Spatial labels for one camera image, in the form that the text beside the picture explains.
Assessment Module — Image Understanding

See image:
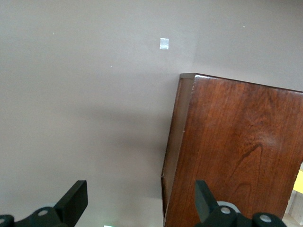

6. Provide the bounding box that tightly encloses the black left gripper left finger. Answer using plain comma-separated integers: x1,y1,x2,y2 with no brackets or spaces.
0,180,88,227

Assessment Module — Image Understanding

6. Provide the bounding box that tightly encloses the dark brown wooden cabinet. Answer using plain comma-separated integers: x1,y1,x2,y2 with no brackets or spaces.
160,72,303,227

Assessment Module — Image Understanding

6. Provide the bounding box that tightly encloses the yellow cube block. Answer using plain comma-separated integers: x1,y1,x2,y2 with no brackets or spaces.
292,169,303,191

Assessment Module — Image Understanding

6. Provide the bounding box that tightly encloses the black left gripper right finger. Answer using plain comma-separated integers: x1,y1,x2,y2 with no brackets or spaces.
194,180,287,227

